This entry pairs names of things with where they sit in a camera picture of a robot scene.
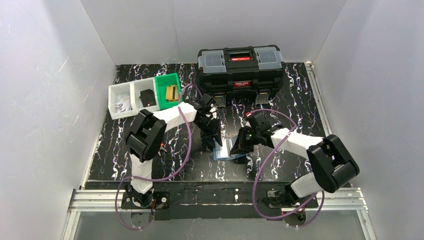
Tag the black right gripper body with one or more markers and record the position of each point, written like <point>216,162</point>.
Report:
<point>247,139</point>

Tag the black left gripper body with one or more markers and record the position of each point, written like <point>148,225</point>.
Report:
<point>209,126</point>

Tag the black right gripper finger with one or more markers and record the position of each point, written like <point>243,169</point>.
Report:
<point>243,143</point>
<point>243,159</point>

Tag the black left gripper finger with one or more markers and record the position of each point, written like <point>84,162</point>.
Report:
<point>217,136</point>
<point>207,141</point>

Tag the blue leather card holder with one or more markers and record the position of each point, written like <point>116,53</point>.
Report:
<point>231,158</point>

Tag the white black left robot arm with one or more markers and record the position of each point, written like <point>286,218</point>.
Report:
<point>147,133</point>

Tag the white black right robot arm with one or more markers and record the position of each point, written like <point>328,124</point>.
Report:
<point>332,164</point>

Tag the gold card in green bin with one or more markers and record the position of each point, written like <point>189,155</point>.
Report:
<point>172,93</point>

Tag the black card in white bin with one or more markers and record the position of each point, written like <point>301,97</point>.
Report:
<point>147,98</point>

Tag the white bin with black card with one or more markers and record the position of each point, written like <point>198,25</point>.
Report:
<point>137,86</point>

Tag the patterned cards in white bin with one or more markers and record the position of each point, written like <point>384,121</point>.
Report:
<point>123,103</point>

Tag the white bin with patterned cards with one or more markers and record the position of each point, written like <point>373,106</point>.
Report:
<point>113,91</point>

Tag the green plastic bin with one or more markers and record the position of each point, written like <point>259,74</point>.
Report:
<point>161,82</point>

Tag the black toolbox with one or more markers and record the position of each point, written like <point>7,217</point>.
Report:
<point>255,73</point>

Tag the yellow black handled pliers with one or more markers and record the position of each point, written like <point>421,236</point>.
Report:
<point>162,149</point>

